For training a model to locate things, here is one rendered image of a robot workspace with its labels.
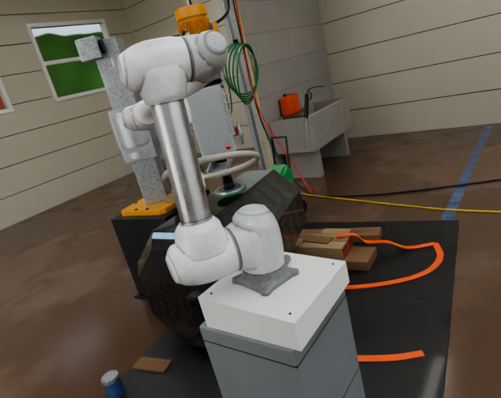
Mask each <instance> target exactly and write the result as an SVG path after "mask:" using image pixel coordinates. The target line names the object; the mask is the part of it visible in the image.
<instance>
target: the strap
mask: <svg viewBox="0 0 501 398"><path fill-rule="evenodd" d="M349 235H355V236H358V237H359V238H360V236H359V235H358V234H356V233H345V234H340V235H336V238H338V237H343V236H349ZM362 240H363V241H364V242H365V243H380V242H385V243H391V244H394V245H395V246H400V247H401V248H405V249H416V248H422V247H426V246H434V248H435V251H436V253H437V258H436V259H435V262H434V263H433V264H432V265H431V266H430V267H429V268H427V269H425V270H424V271H422V272H419V273H417V274H415V275H412V276H407V277H404V278H400V279H396V280H389V281H384V282H379V283H367V284H359V285H347V286H346V288H345V289H358V288H367V287H379V286H385V285H390V284H394V283H402V282H405V281H409V280H414V279H416V278H419V277H422V276H425V275H427V274H428V273H430V272H432V271H434V270H435V269H436V268H437V267H439V265H440V264H441V262H442V261H443V256H444V254H443V250H442V248H441V246H440V245H439V243H434V242H429V243H425V244H421V245H417V246H403V245H400V244H397V243H395V242H391V241H389V240H364V239H362ZM424 356H425V355H424V353H423V352H422V350H420V351H412V352H407V353H402V354H395V355H357V357H358V361H359V362H388V361H399V360H406V359H414V358H419V357H424Z"/></svg>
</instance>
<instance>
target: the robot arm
mask: <svg viewBox="0 0 501 398"><path fill-rule="evenodd" d="M227 59H228V48H227V44H226V40H225V38H224V37H223V36H222V35H221V34H220V33H219V32H217V31H213V30H209V31H205V32H201V33H200V34H194V35H188V36H176V37H173V36H168V37H162V38H156V39H149V40H145V41H142V42H140V43H136V44H134V45H133V46H131V47H129V48H128V49H126V50H125V51H124V52H123V53H121V54H120V55H119V56H118V68H119V76H120V80H121V82H122V84H123V85H124V86H125V87H126V89H128V90H129V91H131V92H133V93H137V92H138V93H139V95H140V96H141V98H142V99H143V100H142V101H140V102H138V103H136V104H134V105H132V106H129V107H127V108H125V109H124V110H123V111H122V113H121V116H122V122H123V125H124V126H125V127H126V128H127V129H129V130H134V131H143V130H154V129H156V131H157V135H158V138H159V142H160V147H161V150H162V153H163V157H164V161H165V164H166V167H167V170H168V176H169V179H170V183H171V187H172V191H173V194H174V198H175V203H176V207H177V209H178V213H179V218H180V223H179V225H178V226H177V228H176V229H175V244H173V245H170V246H169V248H168V251H167V255H166V258H165V260H166V263H167V266H168V269H169V271H170V273H171V276H172V278H173V280H174V281H175V282H176V283H179V284H182V285H186V286H195V285H202V284H206V283H211V282H213V281H216V280H220V279H222V278H225V277H226V276H230V275H231V274H233V273H234V272H238V271H240V270H243V272H242V273H240V274H239V275H237V276H234V277H233V278H232V283H233V284H238V285H241V286H243V287H246V288H248V289H251V290H252V291H256V292H258V293H259V294H260V295H262V296H264V297H266V296H269V295H271V293H272V292H273V291H274V290H276V289H277V288H279V286H281V285H282V284H284V283H285V282H287V281H288V280H290V279H291V278H292V277H294V276H298V275H299V269H297V268H292V267H288V266H287V263H289V262H290V260H291V257H290V256H289V255H287V254H285V255H284V247H283V242H282V237H281V231H280V228H279V225H278V223H277V220H276V218H275V216H274V215H273V214H272V212H271V211H270V210H268V208H267V207H266V206H264V205H259V204H252V205H245V206H243V207H242V208H240V209H239V210H238V211H236V213H235V214H234V216H233V217H232V222H231V223H230V224H229V225H228V226H226V227H223V226H222V224H221V222H220V221H219V220H218V219H217V218H216V217H215V216H213V215H211V212H210V208H209V202H208V198H207V195H206V191H205V181H204V178H203V174H202V172H204V169H203V167H202V165H201V164H200V165H199V162H198V154H197V151H196V148H195V143H194V139H193V137H194V130H193V126H192V115H191V111H190V106H189V103H188V101H187V99H186V98H187V97H188V96H191V95H193V94H194V93H196V92H198V91H199V90H201V89H202V88H203V87H205V86H206V85H207V84H208V83H210V82H211V81H213V80H214V79H215V78H216V77H217V76H218V75H219V74H220V73H221V71H222V69H223V68H224V66H225V64H226V61H227Z"/></svg>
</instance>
